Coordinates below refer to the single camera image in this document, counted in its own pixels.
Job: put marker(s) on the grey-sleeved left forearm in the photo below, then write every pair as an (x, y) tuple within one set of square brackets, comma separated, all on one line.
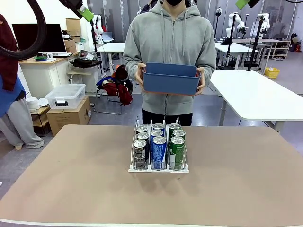
[(209, 63)]

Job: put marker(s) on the red jacket and backpack pile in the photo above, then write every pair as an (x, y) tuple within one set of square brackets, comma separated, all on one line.
[(118, 92)]

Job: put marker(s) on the green bowl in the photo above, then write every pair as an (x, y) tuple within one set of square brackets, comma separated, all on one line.
[(40, 58)]

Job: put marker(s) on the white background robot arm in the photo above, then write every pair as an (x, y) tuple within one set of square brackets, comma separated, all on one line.
[(230, 29), (266, 23), (98, 23)]

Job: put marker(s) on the white background table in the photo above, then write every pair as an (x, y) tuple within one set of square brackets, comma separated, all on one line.
[(241, 48)]

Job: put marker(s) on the person in maroon sweater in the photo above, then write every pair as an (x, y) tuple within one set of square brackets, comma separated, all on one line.
[(19, 127)]

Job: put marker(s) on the white cabinet desk wooden top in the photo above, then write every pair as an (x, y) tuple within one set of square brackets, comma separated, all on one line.
[(40, 75)]

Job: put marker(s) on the clear box with red contents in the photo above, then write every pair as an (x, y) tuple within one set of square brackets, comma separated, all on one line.
[(87, 55)]

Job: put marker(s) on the grey-sleeved right forearm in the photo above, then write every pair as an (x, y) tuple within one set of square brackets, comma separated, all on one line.
[(130, 61)]

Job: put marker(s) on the thin black tripod stand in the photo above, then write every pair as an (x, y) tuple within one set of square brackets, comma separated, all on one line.
[(228, 67)]

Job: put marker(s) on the open cardboard box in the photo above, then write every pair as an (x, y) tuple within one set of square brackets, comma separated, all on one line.
[(75, 33)]

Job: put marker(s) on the thick black tripod pole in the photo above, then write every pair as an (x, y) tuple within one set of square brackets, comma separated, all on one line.
[(254, 47)]

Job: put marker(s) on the black metal chair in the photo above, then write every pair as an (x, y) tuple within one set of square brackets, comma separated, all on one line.
[(107, 111)]

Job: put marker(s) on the small wooden side table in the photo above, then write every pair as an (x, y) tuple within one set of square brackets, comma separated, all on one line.
[(80, 72)]

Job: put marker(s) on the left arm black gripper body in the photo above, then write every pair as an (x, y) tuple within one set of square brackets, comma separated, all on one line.
[(72, 4)]

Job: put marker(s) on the grey laptop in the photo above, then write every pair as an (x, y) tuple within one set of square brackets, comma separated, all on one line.
[(108, 36)]

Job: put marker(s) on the white plastic container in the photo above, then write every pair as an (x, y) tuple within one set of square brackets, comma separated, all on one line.
[(79, 46)]

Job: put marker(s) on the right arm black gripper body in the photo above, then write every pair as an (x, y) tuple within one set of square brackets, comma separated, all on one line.
[(253, 2)]

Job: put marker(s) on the clear plastic storage box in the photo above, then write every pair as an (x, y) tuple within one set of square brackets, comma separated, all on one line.
[(64, 94)]

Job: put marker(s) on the person's right hand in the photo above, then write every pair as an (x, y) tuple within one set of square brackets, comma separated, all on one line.
[(139, 76)]

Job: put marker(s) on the small cardboard box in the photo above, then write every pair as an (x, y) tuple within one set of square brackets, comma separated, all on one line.
[(69, 43)]

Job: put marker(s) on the yellow plastic basket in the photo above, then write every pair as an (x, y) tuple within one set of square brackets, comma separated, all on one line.
[(272, 72)]

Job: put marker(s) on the wooden shelf table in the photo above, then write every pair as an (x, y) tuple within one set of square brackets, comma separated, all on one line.
[(279, 41)]

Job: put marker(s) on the person in dark clothes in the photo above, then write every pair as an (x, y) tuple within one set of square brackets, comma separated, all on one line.
[(146, 7)]

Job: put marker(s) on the dark red bag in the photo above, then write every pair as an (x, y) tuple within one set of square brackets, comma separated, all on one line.
[(296, 45)]

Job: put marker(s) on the person in grey hoodie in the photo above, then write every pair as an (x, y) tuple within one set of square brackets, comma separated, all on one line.
[(170, 40)]

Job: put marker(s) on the person's left hand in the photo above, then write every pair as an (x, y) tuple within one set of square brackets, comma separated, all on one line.
[(201, 80)]

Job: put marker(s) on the black light stand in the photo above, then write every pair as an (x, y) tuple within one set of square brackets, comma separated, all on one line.
[(218, 10)]

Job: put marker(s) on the white paper roll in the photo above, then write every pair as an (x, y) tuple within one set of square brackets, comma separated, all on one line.
[(32, 103)]

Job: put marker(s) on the large white table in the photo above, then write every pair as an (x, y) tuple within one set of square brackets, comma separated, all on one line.
[(260, 101)]

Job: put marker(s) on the small wooden stand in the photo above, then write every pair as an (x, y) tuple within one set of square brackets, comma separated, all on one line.
[(41, 111)]

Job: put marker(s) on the blue plastic bin orange base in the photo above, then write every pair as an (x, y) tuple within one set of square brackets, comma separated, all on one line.
[(170, 81)]

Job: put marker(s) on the black computer monitor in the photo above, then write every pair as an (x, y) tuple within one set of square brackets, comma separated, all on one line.
[(55, 37)]

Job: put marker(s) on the black face mask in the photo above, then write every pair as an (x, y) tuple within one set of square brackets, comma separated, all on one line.
[(174, 2)]

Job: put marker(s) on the large cardboard box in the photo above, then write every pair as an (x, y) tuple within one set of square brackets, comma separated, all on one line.
[(68, 118)]

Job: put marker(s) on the black bag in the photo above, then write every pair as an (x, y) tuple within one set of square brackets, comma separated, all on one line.
[(86, 62)]

